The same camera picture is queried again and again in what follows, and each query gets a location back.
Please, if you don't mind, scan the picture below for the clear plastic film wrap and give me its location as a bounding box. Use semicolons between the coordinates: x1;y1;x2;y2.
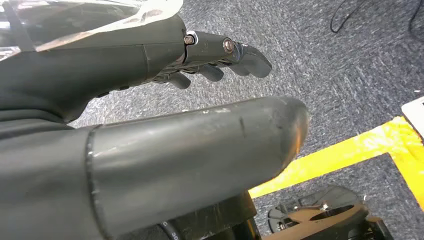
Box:
0;0;184;62

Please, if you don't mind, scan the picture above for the yellow floor tape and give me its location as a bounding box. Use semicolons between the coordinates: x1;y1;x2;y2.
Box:
248;115;424;213

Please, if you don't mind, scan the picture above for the black and tan robot foot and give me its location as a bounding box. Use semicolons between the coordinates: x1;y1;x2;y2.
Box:
261;185;395;240

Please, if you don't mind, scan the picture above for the black printed cable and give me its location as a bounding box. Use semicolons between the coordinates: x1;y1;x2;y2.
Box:
158;221;184;240

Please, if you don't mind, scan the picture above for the black floor cable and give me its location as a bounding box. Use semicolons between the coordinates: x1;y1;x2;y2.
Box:
329;0;424;34

